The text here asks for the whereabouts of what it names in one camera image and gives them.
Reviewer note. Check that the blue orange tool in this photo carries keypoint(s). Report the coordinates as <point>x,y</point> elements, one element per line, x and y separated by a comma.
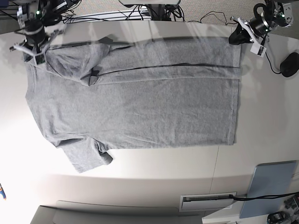
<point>2,192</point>

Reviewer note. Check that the grey laptop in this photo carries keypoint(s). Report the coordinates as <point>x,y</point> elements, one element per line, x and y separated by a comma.
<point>268,179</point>

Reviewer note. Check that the grey T-shirt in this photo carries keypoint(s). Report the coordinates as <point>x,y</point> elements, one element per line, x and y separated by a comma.
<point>177,92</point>

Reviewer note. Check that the black computer mouse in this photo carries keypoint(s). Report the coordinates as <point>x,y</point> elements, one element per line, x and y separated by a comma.
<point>290,65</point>

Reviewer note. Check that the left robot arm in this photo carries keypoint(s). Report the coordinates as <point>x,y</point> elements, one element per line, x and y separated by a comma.
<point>267,17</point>

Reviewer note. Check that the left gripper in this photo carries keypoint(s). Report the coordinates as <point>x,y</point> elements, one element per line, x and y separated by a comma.
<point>253,31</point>

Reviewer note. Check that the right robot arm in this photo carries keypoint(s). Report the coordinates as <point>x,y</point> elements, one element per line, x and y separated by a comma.
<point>33,17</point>

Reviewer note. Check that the central camera stand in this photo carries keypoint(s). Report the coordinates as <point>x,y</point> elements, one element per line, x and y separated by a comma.
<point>158,10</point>

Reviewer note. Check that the white cable tray box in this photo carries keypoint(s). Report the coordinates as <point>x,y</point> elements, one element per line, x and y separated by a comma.
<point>205,202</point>

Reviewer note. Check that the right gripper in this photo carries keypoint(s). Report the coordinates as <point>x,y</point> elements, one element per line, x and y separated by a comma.
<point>36,43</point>

